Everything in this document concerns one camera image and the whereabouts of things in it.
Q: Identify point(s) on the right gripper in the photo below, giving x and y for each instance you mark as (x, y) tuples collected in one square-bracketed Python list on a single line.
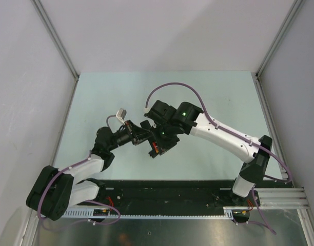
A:
[(164, 146)]

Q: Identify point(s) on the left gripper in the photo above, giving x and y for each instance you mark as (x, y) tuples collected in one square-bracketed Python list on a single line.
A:
[(134, 129)]

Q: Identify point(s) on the black remote control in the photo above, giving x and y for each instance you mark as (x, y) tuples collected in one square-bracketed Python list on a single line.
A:
[(152, 153)]

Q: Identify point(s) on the red orange battery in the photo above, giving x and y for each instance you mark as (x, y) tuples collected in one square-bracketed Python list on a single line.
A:
[(155, 147)]

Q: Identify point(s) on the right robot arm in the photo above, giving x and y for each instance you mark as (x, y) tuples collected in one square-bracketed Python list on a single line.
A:
[(191, 120)]

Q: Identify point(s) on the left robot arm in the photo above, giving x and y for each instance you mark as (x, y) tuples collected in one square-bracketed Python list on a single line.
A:
[(56, 190)]

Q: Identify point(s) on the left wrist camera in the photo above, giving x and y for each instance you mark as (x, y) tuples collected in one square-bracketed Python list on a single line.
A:
[(120, 115)]

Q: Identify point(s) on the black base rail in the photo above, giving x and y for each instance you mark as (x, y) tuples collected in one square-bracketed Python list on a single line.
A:
[(171, 198)]

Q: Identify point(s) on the left aluminium frame post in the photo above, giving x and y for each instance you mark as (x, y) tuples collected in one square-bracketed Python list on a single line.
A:
[(46, 20)]

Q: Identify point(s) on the aluminium frame post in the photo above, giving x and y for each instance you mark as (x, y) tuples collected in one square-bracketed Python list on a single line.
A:
[(46, 20), (280, 35)]

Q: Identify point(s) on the right aluminium frame post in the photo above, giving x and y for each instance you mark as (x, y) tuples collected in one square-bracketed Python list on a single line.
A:
[(280, 35)]

